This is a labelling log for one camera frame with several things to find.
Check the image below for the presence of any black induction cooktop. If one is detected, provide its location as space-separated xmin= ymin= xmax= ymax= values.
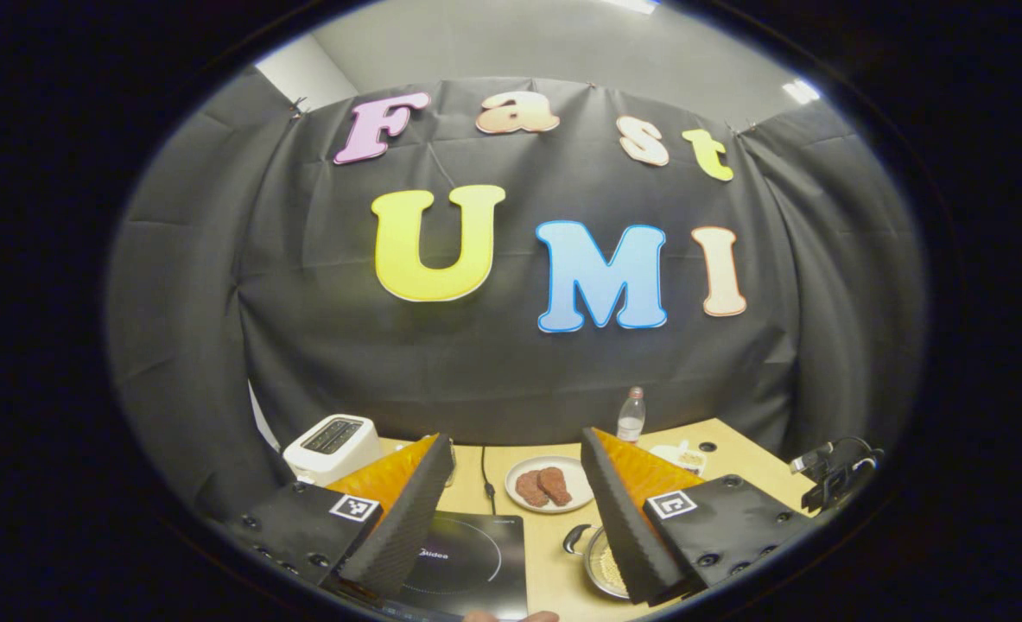
xmin=329 ymin=510 xmax=529 ymax=621

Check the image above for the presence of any black backdrop cloth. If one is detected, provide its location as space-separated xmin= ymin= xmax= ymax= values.
xmin=106 ymin=67 xmax=928 ymax=519

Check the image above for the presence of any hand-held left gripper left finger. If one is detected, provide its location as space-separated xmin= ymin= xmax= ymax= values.
xmin=225 ymin=434 xmax=455 ymax=601

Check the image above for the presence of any steel pot with black handle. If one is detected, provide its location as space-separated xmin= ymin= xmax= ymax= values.
xmin=562 ymin=523 xmax=632 ymax=601

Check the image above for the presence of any red-brown meat piece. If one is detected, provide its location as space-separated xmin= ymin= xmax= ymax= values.
xmin=536 ymin=466 xmax=574 ymax=507
xmin=515 ymin=471 xmax=550 ymax=508

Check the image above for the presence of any white divided dish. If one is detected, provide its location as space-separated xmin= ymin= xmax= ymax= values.
xmin=649 ymin=441 xmax=707 ymax=476

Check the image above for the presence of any plastic water bottle red label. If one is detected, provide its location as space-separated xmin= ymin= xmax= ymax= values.
xmin=617 ymin=386 xmax=647 ymax=444

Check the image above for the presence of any white toaster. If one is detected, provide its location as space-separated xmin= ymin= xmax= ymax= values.
xmin=283 ymin=415 xmax=382 ymax=486

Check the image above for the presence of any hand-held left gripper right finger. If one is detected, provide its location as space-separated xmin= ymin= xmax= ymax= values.
xmin=580 ymin=427 xmax=818 ymax=606

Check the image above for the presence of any pile of soybeans in pot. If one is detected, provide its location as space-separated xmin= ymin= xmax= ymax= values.
xmin=601 ymin=544 xmax=629 ymax=597

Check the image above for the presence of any black power cable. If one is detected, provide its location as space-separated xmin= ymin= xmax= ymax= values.
xmin=480 ymin=445 xmax=498 ymax=517

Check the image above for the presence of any white round plate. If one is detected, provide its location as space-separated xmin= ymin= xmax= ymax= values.
xmin=505 ymin=455 xmax=595 ymax=515

